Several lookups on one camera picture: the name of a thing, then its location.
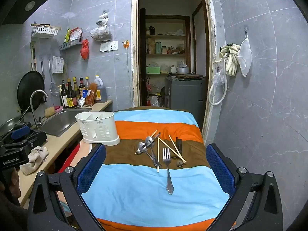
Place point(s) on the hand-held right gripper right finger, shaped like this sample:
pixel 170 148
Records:
pixel 220 168

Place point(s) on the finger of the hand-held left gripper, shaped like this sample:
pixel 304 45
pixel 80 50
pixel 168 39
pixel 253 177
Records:
pixel 21 132
pixel 36 139

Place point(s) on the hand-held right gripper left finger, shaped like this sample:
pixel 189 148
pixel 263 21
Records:
pixel 92 170

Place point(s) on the white plastic utensil holder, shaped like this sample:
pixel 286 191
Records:
pixel 96 125

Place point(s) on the wooden chopstick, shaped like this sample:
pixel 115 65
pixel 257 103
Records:
pixel 166 145
pixel 176 149
pixel 154 134
pixel 158 158

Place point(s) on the person's left forearm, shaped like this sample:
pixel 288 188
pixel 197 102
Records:
pixel 9 216

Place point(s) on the person's left hand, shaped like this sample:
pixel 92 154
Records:
pixel 12 182

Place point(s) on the metal wok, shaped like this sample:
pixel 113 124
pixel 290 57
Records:
pixel 9 124

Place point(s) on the beige rag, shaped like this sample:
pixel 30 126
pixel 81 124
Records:
pixel 33 161

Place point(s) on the red pink cloth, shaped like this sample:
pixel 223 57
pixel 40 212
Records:
pixel 77 154

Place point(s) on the stainless steel sink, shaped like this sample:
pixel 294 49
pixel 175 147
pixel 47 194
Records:
pixel 60 122

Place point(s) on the yellow sponge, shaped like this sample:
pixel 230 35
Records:
pixel 50 112

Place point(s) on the chrome faucet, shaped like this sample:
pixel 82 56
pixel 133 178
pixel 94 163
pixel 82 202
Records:
pixel 36 93

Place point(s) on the striped blue orange brown blanket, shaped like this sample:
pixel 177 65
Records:
pixel 134 190

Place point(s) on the black round pan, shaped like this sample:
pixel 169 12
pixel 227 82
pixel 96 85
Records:
pixel 30 84

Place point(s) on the dark pump bottle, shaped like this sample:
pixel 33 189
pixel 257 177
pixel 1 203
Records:
pixel 64 98

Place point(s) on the silver metal fork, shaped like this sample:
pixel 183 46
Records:
pixel 168 163

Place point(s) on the metal skimmer ladle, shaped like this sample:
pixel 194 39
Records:
pixel 54 90

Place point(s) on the silver metal spoon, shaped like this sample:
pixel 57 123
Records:
pixel 140 146
pixel 149 140

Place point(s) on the dark soy sauce bottle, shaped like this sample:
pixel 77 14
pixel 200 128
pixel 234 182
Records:
pixel 70 96

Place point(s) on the blue white packet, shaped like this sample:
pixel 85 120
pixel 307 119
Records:
pixel 82 99

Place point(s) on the yellow capped sauce bottle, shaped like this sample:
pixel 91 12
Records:
pixel 75 91

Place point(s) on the metal hanging spatula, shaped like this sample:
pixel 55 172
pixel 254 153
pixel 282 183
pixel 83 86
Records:
pixel 42 68

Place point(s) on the orange seasoning packet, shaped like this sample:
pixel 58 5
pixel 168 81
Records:
pixel 92 95

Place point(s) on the red capped sauce bottle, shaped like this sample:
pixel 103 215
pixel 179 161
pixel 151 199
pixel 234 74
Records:
pixel 81 84

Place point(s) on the hanging knife on wooden board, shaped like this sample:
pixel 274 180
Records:
pixel 33 57

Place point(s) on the clear sauce bottle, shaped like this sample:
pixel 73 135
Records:
pixel 87 83

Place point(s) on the large oil jug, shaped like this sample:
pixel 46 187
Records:
pixel 101 91

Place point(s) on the grey washing machine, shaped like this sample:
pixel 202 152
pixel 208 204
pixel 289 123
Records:
pixel 185 96

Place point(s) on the clear plastic bag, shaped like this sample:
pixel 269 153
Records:
pixel 219 79

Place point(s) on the white plastic jug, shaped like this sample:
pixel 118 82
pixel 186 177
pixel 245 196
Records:
pixel 154 101

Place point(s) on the wooden board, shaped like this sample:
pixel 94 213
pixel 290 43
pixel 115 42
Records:
pixel 189 76

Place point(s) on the red plastic bag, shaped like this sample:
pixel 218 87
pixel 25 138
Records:
pixel 85 49

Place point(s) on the metal cooking pot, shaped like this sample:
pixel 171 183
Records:
pixel 182 70

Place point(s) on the yellow green packet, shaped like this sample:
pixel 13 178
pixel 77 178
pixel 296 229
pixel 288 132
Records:
pixel 67 36

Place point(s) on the small white pot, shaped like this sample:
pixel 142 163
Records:
pixel 172 69

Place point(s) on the wooden stick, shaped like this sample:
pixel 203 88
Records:
pixel 44 25

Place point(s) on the red white seasoning packets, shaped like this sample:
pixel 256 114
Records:
pixel 75 33

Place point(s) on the white mesh bag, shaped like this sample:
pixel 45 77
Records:
pixel 245 55

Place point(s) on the green box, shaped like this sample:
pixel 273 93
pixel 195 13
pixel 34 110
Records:
pixel 153 70

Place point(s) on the clear bag of dried goods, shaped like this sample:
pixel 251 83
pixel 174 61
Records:
pixel 102 35

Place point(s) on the black range hood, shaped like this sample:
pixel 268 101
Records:
pixel 24 4

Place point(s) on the orange power plug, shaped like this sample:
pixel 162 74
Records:
pixel 126 44

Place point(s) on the small glass jar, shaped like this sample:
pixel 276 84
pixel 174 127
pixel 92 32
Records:
pixel 164 50

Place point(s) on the green thermos cup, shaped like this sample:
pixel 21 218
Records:
pixel 158 48

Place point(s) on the white knotted plastic bag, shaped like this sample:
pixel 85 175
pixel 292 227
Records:
pixel 103 19

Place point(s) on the wooden pantry shelf unit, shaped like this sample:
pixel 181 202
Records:
pixel 166 37

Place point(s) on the white wall box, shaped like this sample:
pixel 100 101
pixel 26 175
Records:
pixel 57 65

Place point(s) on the grey wall shelf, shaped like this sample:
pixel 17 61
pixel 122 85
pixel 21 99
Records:
pixel 71 44

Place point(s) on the white plastic wall basket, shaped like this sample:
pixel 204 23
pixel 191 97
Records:
pixel 44 31

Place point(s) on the white wall switch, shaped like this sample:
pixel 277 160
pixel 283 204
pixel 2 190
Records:
pixel 104 47

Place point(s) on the white wall socket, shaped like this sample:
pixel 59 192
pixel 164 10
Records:
pixel 113 45

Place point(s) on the worn white door frame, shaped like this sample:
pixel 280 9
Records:
pixel 134 53

